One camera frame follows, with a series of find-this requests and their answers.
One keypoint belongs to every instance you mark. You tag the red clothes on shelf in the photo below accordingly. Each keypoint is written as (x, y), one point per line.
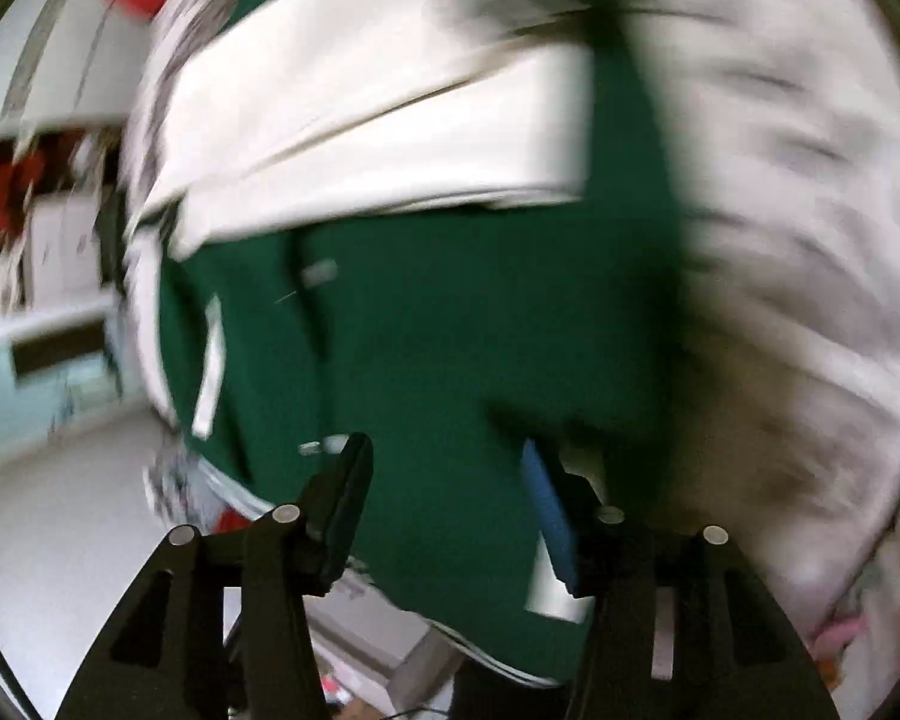
(31, 169)

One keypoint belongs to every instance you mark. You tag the green white varsity jacket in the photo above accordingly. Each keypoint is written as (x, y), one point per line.
(446, 224)

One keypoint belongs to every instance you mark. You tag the floral bed blanket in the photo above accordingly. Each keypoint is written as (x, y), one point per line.
(780, 120)

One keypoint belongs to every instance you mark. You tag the white shelf unit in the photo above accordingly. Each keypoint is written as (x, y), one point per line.
(65, 353)

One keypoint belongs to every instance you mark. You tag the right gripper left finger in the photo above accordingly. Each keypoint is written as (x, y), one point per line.
(210, 616)

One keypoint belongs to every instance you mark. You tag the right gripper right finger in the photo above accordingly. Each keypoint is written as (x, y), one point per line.
(681, 627)

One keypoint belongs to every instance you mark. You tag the white wardrobe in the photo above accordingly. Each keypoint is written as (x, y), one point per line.
(68, 62)

